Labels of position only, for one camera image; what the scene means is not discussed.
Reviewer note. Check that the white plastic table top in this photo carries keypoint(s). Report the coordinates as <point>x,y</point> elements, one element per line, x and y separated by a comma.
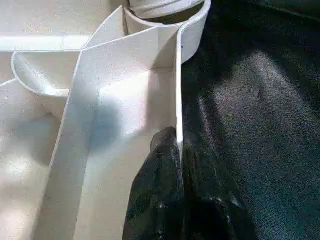
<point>75,125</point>

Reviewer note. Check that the white plastic table leg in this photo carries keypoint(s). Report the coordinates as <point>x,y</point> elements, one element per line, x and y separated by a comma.
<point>162,6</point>

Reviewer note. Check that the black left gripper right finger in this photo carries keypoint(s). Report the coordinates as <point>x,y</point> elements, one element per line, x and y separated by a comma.
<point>207,205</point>

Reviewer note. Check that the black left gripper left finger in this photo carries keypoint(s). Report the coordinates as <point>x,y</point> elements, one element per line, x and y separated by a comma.
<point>160,187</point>

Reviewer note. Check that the black mat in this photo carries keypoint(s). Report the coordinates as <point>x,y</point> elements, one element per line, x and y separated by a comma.
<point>262,112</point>

